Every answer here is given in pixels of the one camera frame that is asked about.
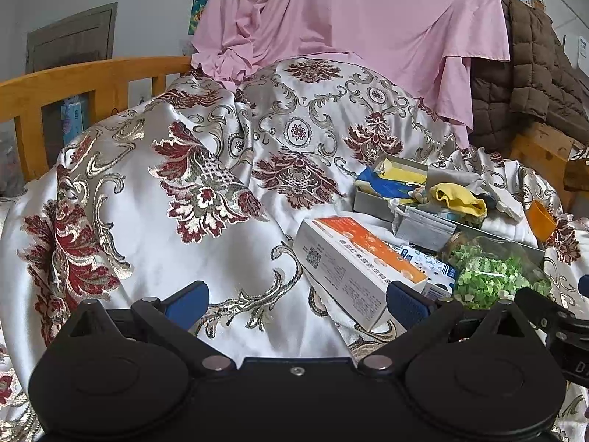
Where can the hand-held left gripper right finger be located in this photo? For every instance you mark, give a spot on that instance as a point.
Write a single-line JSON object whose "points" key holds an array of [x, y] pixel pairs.
{"points": [[407, 305]]}

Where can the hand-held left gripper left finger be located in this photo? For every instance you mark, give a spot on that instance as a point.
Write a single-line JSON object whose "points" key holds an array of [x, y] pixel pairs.
{"points": [[187, 305]]}

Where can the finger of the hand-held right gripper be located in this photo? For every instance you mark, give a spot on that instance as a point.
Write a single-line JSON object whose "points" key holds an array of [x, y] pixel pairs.
{"points": [[584, 285], [543, 309]]}

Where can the grey face mask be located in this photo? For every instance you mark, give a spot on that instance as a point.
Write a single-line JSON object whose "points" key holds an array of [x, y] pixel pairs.
{"points": [[423, 228]]}

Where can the white quilted cloth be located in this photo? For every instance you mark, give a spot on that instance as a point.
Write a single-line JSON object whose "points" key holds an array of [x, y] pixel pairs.
{"points": [[506, 231]]}

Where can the grey storage box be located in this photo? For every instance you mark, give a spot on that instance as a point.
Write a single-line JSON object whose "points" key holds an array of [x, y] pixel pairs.
{"points": [[372, 205]]}

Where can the blue yellow cartoon cloth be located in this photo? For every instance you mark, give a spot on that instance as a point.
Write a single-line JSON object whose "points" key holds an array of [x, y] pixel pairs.
{"points": [[382, 184]]}

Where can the grey cloth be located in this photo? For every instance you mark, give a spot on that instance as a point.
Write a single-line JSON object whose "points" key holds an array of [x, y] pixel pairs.
{"points": [[451, 177]]}

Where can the small blue white packet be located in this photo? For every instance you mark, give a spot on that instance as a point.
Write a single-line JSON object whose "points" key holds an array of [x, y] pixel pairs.
{"points": [[428, 264]]}

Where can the bag of green paper stars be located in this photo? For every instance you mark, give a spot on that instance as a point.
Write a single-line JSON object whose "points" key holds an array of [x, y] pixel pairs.
{"points": [[487, 276]]}

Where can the orange cup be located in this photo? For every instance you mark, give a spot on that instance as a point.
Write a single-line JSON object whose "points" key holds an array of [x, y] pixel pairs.
{"points": [[540, 221]]}

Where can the white orange carton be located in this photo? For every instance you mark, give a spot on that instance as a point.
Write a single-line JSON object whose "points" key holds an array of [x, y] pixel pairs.
{"points": [[340, 262]]}

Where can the floral satin blanket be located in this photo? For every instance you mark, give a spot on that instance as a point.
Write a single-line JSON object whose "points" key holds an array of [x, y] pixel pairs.
{"points": [[161, 221]]}

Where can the beige patterned cloth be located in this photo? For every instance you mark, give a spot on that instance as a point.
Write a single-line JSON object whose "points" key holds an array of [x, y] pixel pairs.
{"points": [[580, 155]]}

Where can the wooden bed board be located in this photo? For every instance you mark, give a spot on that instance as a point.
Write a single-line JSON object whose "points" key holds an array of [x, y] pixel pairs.
{"points": [[538, 147]]}

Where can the blue printed bag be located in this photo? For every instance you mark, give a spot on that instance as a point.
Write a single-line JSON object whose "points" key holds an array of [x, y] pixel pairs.
{"points": [[72, 122]]}

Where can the brown quilted jacket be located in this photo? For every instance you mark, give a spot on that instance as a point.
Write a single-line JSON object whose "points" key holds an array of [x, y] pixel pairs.
{"points": [[520, 78]]}

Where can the white air conditioner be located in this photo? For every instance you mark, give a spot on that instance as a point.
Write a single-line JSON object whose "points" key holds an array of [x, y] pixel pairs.
{"points": [[577, 50]]}

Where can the grey wooden door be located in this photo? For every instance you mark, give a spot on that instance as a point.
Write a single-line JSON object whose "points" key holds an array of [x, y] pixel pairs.
{"points": [[73, 37]]}

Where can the pink bed sheet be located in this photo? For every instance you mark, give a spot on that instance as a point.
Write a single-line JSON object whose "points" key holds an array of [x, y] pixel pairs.
{"points": [[345, 18]]}

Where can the wooden slatted bed rail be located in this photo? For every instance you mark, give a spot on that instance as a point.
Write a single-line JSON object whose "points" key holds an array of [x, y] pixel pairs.
{"points": [[69, 78]]}

